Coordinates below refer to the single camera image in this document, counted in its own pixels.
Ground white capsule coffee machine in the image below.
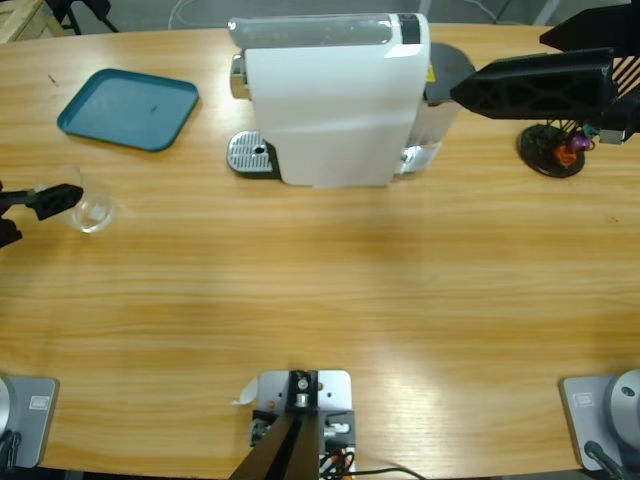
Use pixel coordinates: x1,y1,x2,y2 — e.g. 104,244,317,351
227,12,432,190

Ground clear water tank dark lid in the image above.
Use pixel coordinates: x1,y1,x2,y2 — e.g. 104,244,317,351
399,42,479,176

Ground black base cable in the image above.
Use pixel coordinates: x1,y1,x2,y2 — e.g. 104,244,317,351
0,429,22,471
583,440,629,480

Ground black cable at white block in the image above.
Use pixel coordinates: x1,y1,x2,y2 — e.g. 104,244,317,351
349,467,426,480

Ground black capsule holder with rods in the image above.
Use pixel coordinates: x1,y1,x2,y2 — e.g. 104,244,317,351
517,57,640,179

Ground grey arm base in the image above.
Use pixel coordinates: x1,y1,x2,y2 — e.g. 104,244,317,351
558,368,640,472
0,375,60,470

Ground teal plastic tray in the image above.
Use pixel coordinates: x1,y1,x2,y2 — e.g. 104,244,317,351
56,68,201,154

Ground white floor cable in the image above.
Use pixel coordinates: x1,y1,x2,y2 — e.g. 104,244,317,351
167,0,231,27

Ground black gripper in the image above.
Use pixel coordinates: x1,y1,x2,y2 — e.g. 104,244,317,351
449,3,640,145
0,183,85,250

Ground clear drinking glass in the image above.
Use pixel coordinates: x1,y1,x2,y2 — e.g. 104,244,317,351
29,163,120,235

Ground black chair legs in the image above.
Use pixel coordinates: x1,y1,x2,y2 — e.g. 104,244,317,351
47,0,121,35

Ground grey metal frame leg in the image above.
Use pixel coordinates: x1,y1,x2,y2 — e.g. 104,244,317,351
532,0,564,26

